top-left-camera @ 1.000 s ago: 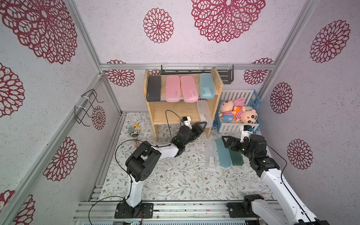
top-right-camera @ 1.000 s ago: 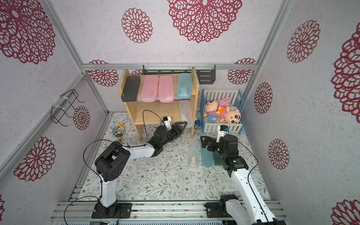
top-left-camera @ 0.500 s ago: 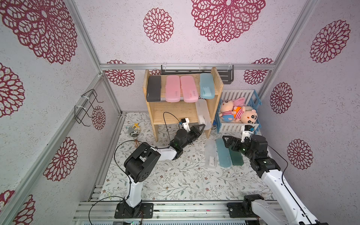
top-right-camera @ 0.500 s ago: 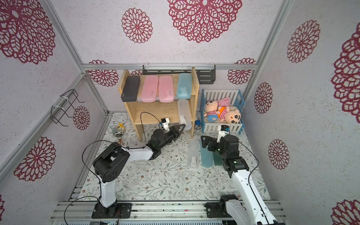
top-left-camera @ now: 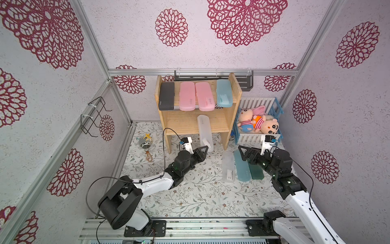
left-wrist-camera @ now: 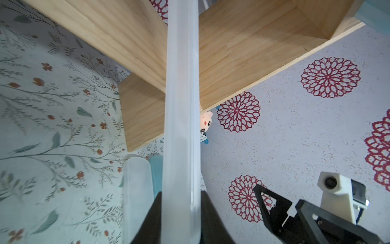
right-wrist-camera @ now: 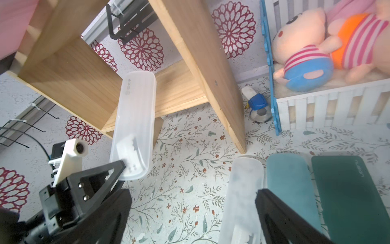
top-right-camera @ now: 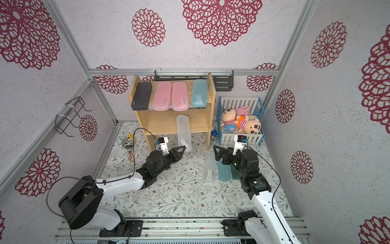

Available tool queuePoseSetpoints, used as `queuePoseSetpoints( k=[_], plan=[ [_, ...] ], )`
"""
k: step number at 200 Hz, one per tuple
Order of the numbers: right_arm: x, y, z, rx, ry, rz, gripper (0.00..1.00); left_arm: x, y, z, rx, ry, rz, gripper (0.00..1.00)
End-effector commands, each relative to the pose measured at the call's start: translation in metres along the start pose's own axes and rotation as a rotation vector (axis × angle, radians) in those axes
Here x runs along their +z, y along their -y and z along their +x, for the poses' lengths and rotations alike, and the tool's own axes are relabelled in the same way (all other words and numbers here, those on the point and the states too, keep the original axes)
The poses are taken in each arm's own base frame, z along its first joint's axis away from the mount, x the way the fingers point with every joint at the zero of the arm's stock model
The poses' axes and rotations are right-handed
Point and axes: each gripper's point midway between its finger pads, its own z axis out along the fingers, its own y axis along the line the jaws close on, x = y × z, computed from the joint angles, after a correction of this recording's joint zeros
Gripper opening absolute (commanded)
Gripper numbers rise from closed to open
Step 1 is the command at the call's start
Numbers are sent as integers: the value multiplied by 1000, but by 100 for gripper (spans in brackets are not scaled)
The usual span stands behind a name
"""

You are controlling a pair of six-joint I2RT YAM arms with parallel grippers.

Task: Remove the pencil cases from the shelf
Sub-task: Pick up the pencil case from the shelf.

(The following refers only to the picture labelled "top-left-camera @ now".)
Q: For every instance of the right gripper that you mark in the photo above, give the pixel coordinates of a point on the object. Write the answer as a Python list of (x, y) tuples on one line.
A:
[(254, 157)]

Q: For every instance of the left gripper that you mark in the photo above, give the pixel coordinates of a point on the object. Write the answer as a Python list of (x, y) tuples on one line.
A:
[(197, 150)]

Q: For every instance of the teal pencil case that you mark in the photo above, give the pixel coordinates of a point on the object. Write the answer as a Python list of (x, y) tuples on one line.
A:
[(242, 168)]

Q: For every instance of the dark green pencil case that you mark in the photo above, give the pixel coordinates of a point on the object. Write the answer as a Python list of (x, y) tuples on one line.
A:
[(256, 172)]

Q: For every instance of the clear pencil case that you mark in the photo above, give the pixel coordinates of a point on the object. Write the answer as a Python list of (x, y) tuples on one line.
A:
[(205, 132), (228, 167)]

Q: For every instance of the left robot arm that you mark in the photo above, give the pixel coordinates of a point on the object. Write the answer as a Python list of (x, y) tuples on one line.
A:
[(120, 204)]

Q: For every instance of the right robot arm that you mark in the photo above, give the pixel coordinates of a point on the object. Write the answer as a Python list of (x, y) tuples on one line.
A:
[(278, 165)]

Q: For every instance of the wooden two-tier shelf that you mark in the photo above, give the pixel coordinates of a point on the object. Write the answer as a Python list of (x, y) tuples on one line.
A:
[(185, 122)]

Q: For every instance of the right pink pencil case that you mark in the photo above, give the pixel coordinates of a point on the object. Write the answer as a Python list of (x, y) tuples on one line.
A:
[(204, 96)]

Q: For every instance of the pink pencil case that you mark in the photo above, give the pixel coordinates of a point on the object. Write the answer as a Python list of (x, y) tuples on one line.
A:
[(204, 96), (187, 96)]

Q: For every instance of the left pink pencil case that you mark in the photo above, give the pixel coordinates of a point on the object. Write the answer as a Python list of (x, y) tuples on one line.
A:
[(187, 96)]

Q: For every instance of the light blue upper pencil case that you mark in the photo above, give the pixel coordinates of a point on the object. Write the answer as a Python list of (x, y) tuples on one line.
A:
[(224, 93)]

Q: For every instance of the black pencil case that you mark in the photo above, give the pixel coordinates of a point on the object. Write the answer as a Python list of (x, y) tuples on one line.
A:
[(166, 96)]

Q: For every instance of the orange striped plush doll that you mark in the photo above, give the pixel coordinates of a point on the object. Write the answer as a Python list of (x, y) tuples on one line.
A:
[(265, 124)]

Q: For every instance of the pink plush doll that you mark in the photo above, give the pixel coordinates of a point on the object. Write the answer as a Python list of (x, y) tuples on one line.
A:
[(245, 119)]

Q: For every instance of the blue white toy crib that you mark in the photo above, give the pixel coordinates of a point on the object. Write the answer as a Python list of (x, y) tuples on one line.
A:
[(267, 106)]

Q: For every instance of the small toy with yellow star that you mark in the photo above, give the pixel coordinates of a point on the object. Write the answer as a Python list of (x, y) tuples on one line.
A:
[(145, 143)]

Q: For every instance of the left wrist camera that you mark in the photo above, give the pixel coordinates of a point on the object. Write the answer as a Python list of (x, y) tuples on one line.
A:
[(186, 143)]

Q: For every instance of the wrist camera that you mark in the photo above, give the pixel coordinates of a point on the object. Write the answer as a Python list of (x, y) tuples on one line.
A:
[(186, 143), (268, 141)]

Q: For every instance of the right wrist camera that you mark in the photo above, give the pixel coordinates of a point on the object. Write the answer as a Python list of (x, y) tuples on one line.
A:
[(268, 141)]

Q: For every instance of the black wall shelf rack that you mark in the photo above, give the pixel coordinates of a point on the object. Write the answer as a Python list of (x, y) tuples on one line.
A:
[(245, 81)]

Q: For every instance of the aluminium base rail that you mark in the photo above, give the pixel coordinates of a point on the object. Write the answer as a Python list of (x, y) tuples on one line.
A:
[(208, 231)]

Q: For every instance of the black wire wall rack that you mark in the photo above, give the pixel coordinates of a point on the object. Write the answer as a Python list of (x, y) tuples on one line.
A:
[(87, 121)]

